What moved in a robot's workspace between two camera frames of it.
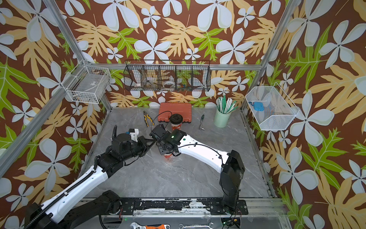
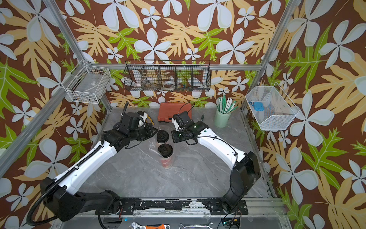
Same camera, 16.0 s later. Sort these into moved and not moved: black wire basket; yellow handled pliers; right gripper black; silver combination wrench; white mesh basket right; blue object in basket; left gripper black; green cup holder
Moved: left gripper black; right gripper black
Not moved: green cup holder; black wire basket; silver combination wrench; yellow handled pliers; white mesh basket right; blue object in basket
